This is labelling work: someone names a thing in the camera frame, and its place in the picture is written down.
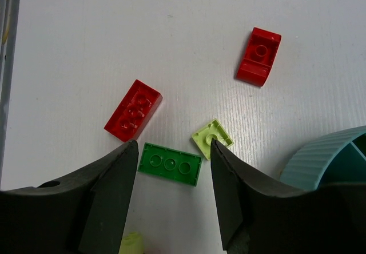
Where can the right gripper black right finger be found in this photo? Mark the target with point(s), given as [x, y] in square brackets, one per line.
[259, 214]

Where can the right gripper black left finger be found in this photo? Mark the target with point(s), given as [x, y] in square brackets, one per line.
[82, 212]

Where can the green lego plate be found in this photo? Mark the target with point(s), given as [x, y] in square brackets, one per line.
[171, 164]

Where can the light green rounded lego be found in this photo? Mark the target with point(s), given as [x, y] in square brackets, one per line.
[132, 244]

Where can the teal round divided container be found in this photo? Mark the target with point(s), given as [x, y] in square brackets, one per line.
[336, 157]

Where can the light green small lego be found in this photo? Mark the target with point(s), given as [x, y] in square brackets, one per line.
[211, 131]

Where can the red rectangular lego brick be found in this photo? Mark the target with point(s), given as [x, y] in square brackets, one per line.
[134, 112]

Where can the red curved lego brick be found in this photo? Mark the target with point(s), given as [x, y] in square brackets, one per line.
[258, 57]

